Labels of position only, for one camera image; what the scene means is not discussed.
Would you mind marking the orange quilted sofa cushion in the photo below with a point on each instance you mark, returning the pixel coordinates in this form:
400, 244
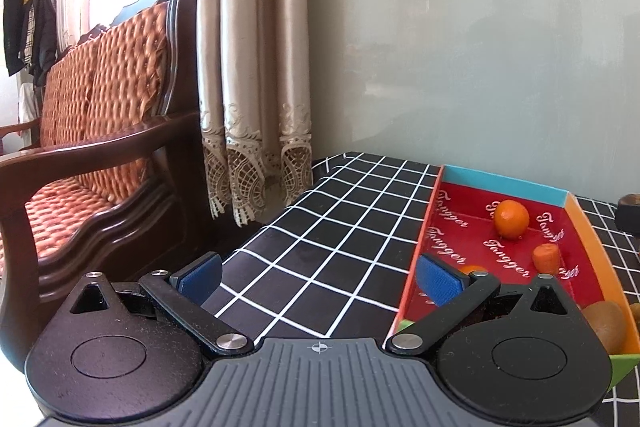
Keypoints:
100, 97

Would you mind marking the black white-grid tablecloth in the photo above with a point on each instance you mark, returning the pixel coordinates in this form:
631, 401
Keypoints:
325, 257

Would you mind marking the dark wooden sofa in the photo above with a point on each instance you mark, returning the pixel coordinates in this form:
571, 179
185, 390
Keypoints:
150, 217

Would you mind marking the beige lace-trimmed curtain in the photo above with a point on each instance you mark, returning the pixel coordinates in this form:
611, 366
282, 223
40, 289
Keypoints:
250, 57

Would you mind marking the colourful cardboard box red inside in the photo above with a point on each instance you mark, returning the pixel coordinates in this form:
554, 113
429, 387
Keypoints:
470, 237

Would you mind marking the black hanging jacket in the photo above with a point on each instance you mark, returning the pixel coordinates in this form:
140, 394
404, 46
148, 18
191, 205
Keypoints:
14, 17
42, 32

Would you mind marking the orange carrot piece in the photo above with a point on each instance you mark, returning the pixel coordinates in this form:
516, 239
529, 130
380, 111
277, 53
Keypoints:
545, 257

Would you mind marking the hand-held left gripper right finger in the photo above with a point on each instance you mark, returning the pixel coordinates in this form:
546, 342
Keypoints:
440, 282

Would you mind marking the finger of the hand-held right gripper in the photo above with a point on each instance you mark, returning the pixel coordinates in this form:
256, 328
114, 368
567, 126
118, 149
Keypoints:
630, 217

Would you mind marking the dark brown kiwi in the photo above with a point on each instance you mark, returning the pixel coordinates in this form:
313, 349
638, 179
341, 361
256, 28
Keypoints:
631, 199

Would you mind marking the large brown kiwi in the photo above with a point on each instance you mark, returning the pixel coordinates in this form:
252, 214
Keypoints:
605, 327

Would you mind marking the orange tangerine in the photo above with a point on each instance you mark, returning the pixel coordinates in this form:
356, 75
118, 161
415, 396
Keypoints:
511, 218
470, 269

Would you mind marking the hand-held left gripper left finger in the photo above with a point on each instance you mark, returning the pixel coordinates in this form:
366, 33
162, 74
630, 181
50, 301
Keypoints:
200, 277

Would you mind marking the white hanging garment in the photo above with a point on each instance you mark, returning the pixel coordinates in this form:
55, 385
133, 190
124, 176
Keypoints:
27, 107

